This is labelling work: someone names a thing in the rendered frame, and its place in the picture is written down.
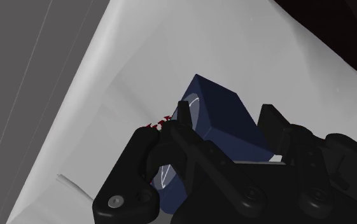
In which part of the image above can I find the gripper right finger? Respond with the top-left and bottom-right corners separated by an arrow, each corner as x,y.
257,104 -> 357,218

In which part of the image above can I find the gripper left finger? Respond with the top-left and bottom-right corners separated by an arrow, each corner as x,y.
92,100 -> 267,224

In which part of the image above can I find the small red and white thing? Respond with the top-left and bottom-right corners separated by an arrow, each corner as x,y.
145,115 -> 173,131

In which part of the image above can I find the dark blue box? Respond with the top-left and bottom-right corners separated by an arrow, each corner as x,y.
150,73 -> 276,216

